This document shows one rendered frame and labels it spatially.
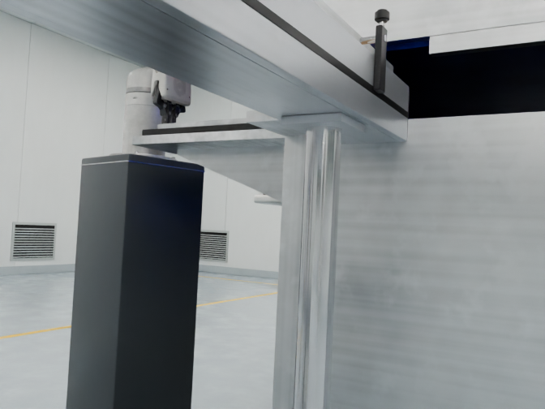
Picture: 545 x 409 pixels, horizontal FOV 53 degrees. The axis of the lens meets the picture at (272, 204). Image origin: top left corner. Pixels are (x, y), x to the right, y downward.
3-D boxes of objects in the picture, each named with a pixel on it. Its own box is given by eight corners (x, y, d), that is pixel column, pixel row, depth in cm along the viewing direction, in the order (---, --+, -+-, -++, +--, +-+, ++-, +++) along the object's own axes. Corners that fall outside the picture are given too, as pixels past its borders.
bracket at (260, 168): (311, 209, 112) (314, 147, 113) (305, 208, 110) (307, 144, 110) (182, 205, 129) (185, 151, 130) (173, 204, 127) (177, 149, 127)
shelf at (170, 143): (424, 176, 160) (424, 170, 160) (327, 135, 99) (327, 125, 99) (281, 177, 183) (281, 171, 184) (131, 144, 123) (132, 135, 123)
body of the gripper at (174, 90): (170, 50, 127) (168, 97, 126) (197, 62, 135) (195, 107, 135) (146, 53, 130) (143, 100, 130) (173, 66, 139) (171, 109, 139)
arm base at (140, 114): (96, 158, 155) (100, 94, 156) (152, 166, 169) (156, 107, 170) (132, 155, 142) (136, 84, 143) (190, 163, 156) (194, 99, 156)
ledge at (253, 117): (354, 132, 94) (354, 121, 94) (323, 118, 83) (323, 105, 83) (283, 135, 101) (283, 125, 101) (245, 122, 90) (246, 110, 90)
